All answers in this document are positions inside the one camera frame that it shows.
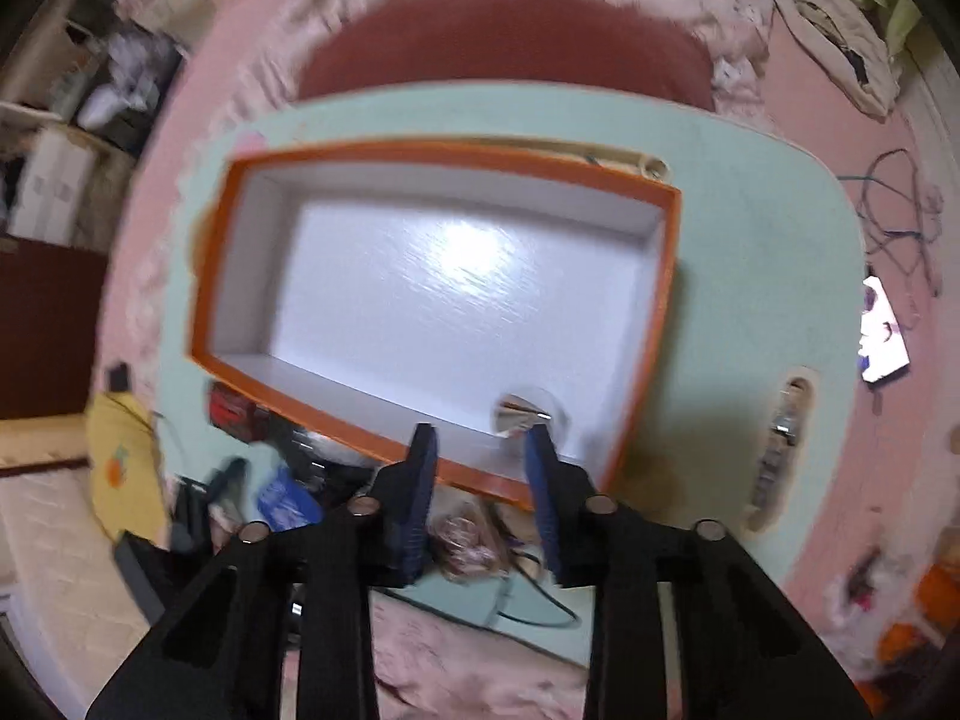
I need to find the black red pouch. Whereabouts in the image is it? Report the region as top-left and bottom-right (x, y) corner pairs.
(206, 382), (270, 444)

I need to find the yellow pouch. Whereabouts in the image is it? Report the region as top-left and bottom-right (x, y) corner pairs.
(85, 392), (169, 548)

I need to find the glowing phone screen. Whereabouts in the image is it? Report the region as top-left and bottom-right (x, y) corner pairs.
(857, 271), (910, 387)

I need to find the orange cardboard box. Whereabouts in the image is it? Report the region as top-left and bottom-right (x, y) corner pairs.
(190, 138), (682, 505)

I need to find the black cable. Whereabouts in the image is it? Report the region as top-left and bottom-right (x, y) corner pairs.
(835, 146), (947, 332)

